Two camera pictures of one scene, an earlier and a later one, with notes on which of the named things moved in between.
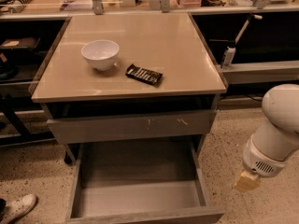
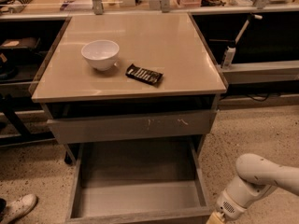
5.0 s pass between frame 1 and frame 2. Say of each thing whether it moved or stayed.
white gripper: moved
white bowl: stayed
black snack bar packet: stayed
